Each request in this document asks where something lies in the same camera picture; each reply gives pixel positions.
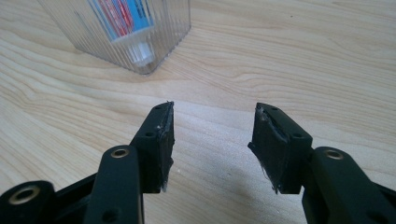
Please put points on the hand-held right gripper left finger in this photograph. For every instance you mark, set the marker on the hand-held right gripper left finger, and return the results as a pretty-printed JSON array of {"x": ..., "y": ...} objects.
[{"x": 155, "y": 152}]

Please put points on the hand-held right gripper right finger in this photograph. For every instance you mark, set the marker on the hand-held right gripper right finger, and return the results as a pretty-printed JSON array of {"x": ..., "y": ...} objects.
[{"x": 280, "y": 152}]

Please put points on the clear ribbed plastic container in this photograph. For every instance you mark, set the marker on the clear ribbed plastic container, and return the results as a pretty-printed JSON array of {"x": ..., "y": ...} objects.
[{"x": 124, "y": 34}]

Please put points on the blue and red toothpaste tube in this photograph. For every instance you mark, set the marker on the blue and red toothpaste tube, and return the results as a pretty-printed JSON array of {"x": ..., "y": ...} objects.
[{"x": 124, "y": 21}]

